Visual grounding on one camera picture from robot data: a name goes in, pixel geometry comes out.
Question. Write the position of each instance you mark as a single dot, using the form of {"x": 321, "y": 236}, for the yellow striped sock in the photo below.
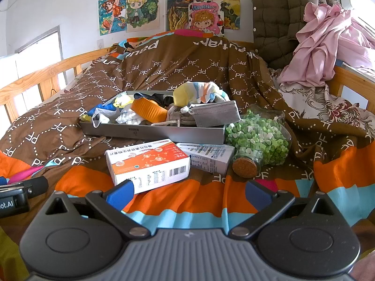
{"x": 199, "y": 92}

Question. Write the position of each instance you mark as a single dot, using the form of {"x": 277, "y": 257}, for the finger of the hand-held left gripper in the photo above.
{"x": 38, "y": 186}

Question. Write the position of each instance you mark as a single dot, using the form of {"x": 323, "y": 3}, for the cartoon girl spotted-border poster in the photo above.
{"x": 205, "y": 19}

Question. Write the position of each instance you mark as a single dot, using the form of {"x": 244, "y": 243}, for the dark striped sock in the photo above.
{"x": 155, "y": 98}

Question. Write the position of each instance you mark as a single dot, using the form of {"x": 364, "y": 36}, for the pink crumpled cloth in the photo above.
{"x": 325, "y": 44}

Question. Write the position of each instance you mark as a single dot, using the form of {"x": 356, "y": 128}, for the grey face mask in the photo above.
{"x": 216, "y": 114}

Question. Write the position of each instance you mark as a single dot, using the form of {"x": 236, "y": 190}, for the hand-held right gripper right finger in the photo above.
{"x": 259, "y": 195}

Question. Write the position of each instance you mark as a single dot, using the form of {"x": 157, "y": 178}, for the olive quilted jacket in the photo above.
{"x": 275, "y": 20}

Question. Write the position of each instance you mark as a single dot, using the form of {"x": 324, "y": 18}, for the grey metal tray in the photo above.
{"x": 146, "y": 134}

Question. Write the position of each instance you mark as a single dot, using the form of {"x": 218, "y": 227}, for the wooden bed frame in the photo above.
{"x": 44, "y": 76}

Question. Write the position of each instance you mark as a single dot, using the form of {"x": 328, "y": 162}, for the blond child green poster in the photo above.
{"x": 143, "y": 7}

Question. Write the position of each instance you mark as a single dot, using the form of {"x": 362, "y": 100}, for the white blue fluffy sock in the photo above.
{"x": 129, "y": 116}

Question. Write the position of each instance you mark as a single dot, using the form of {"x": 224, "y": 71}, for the window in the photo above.
{"x": 35, "y": 52}

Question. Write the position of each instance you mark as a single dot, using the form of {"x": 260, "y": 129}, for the orange white medicine box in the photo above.
{"x": 146, "y": 161}

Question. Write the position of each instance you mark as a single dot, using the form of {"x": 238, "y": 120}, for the blue yellow cartoon cloth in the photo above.
{"x": 99, "y": 109}

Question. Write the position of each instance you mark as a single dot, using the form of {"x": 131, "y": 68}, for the orange ribbed cloth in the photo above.
{"x": 148, "y": 109}

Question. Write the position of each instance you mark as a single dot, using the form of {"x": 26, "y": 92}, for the orange swirl night painting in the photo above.
{"x": 180, "y": 5}

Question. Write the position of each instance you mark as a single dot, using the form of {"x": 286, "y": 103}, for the blue white box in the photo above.
{"x": 211, "y": 158}

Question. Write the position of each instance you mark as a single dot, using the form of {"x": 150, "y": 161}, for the brown orange patterned blanket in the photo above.
{"x": 190, "y": 64}

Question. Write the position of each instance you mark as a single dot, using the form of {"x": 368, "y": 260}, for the person's yellow clothing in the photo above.
{"x": 10, "y": 257}

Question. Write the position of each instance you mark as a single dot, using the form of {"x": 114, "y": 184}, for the white air conditioner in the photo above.
{"x": 356, "y": 3}

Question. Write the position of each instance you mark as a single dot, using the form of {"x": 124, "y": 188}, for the white grey cloth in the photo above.
{"x": 104, "y": 118}

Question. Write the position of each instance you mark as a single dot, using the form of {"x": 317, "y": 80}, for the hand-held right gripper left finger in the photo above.
{"x": 120, "y": 194}

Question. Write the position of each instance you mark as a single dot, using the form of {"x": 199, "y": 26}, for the white wall outlet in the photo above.
{"x": 100, "y": 42}

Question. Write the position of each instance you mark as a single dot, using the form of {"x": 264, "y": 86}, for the orange-haired girl fish poster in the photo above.
{"x": 111, "y": 11}

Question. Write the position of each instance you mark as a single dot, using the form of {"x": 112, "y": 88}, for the glass jar of green stars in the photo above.
{"x": 257, "y": 140}

